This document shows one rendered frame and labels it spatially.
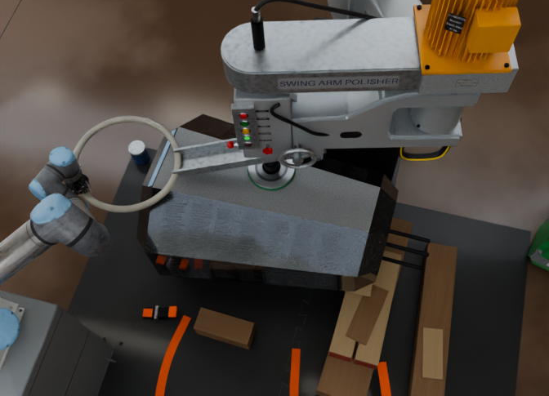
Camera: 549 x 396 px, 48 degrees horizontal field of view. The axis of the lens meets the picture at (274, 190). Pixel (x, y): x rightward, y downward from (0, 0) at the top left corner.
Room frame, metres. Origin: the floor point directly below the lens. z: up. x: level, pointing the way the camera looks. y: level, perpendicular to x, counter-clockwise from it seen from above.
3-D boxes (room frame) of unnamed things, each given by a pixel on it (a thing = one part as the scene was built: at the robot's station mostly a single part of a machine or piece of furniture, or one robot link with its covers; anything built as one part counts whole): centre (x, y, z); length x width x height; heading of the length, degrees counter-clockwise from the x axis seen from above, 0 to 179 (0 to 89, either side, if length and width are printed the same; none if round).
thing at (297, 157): (1.22, -0.11, 1.20); 0.15 x 0.10 x 0.15; 85
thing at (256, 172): (1.35, 0.00, 0.84); 0.21 x 0.21 x 0.01
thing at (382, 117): (1.30, -0.39, 1.30); 0.74 x 0.23 x 0.49; 85
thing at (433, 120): (1.29, -0.65, 1.34); 0.19 x 0.19 x 0.20
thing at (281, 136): (1.34, -0.08, 1.32); 0.36 x 0.22 x 0.45; 85
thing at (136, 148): (1.95, 0.80, 0.08); 0.10 x 0.10 x 0.13
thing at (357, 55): (1.32, -0.35, 1.62); 0.96 x 0.25 x 0.17; 85
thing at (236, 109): (1.24, 0.08, 1.37); 0.08 x 0.03 x 0.28; 85
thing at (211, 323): (0.83, 0.33, 0.07); 0.30 x 0.12 x 0.12; 68
